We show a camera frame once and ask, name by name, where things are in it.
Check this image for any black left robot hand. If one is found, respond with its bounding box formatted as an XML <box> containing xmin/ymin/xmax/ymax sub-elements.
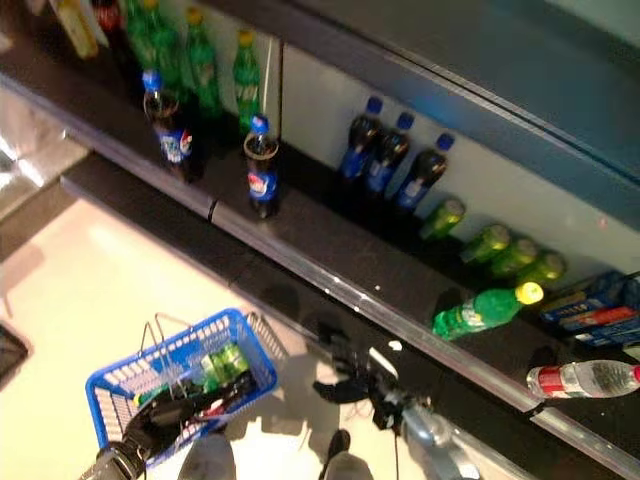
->
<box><xmin>119</xmin><ymin>394</ymin><xmax>204</xmax><ymax>460</ymax></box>

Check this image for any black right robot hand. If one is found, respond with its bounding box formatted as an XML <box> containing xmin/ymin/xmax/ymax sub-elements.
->
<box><xmin>312</xmin><ymin>322</ymin><xmax>402</xmax><ymax>405</ymax></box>

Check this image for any blue plastic shopping basket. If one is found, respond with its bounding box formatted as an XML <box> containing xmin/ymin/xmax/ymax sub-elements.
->
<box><xmin>83</xmin><ymin>306</ymin><xmax>280</xmax><ymax>470</ymax></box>

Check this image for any cola bottle red label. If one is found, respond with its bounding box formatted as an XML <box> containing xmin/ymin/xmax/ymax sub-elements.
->
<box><xmin>197</xmin><ymin>372</ymin><xmax>257</xmax><ymax>422</ymax></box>
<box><xmin>91</xmin><ymin>0</ymin><xmax>144</xmax><ymax>99</ymax></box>

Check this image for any yellow drink bottle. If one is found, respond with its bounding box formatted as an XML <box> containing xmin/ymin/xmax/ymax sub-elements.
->
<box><xmin>53</xmin><ymin>0</ymin><xmax>101</xmax><ymax>60</ymax></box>

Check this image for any grey robot left leg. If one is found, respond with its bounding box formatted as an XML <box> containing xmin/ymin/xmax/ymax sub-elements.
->
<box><xmin>177</xmin><ymin>432</ymin><xmax>237</xmax><ymax>480</ymax></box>

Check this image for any black cabinet with chrome rails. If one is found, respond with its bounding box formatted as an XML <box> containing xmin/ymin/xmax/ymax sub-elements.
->
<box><xmin>0</xmin><ymin>321</ymin><xmax>32</xmax><ymax>393</ymax></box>

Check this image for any clear water bottle pink cap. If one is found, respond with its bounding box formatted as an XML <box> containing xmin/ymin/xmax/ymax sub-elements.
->
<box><xmin>525</xmin><ymin>359</ymin><xmax>640</xmax><ymax>400</ymax></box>

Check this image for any red biscuit box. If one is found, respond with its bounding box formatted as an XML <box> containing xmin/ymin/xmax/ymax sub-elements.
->
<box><xmin>558</xmin><ymin>306</ymin><xmax>640</xmax><ymax>329</ymax></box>

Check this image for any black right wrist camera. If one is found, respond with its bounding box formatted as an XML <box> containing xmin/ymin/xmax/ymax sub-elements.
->
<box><xmin>372</xmin><ymin>392</ymin><xmax>401</xmax><ymax>430</ymax></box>

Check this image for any black display shelf chrome rail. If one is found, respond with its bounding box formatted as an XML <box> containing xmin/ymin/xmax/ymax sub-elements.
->
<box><xmin>0</xmin><ymin>0</ymin><xmax>640</xmax><ymax>480</ymax></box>

